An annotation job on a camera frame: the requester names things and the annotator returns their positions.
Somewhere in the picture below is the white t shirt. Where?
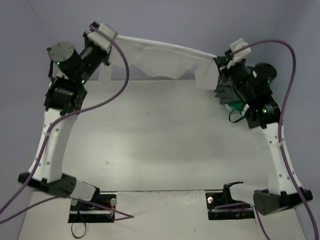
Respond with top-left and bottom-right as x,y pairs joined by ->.
115,35 -> 219,90

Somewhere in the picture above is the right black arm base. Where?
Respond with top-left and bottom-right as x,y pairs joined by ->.
205,181 -> 255,221

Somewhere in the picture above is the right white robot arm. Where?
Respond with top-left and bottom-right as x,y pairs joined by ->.
214,56 -> 313,216

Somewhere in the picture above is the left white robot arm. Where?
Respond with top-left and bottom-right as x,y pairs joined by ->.
18,32 -> 112,210

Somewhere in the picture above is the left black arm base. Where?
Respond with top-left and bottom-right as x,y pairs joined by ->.
67,191 -> 118,237

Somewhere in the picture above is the grey t shirt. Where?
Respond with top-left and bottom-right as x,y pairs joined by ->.
214,77 -> 241,105

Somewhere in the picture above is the green t shirt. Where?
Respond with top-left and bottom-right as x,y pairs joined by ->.
227,102 -> 245,112

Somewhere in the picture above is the white plastic basket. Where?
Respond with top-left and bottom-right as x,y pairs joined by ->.
224,104 -> 236,111

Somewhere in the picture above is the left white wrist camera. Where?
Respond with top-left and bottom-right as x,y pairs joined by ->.
85,21 -> 118,53

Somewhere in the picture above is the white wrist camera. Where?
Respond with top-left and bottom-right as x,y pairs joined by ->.
227,38 -> 252,69
85,21 -> 118,53

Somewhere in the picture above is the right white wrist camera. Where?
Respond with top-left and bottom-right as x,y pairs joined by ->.
227,38 -> 252,69

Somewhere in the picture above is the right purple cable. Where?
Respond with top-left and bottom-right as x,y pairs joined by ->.
214,39 -> 317,240

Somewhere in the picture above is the purple cable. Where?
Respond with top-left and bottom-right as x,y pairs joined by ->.
214,39 -> 317,240
0,23 -> 135,225

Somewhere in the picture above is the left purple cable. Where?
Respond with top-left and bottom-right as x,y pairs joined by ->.
0,23 -> 135,225

